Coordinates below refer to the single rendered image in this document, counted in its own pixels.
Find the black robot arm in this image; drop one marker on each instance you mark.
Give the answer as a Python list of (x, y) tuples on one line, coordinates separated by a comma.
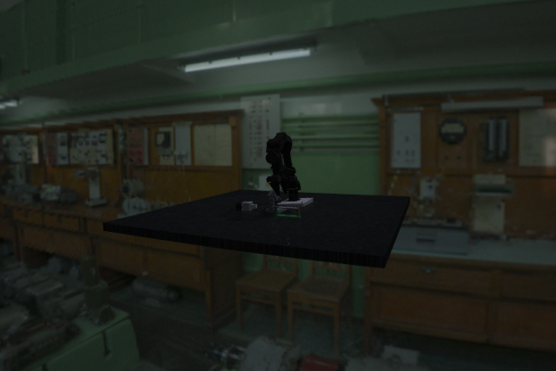
[(283, 143)]

